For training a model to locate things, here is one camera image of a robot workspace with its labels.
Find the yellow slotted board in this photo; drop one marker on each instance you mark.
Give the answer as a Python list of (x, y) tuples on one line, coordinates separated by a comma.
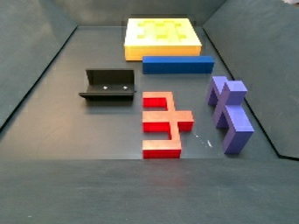
[(161, 37)]

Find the red branched block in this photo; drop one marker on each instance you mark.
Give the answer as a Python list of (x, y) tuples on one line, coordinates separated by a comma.
[(167, 120)]

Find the blue rectangular block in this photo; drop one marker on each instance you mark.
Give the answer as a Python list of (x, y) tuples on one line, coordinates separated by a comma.
[(178, 64)]

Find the purple cross-shaped block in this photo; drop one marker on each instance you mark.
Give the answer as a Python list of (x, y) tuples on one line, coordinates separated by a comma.
[(226, 95)]

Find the black angle bracket holder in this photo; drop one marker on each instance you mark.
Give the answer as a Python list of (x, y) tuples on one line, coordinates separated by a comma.
[(110, 84)]

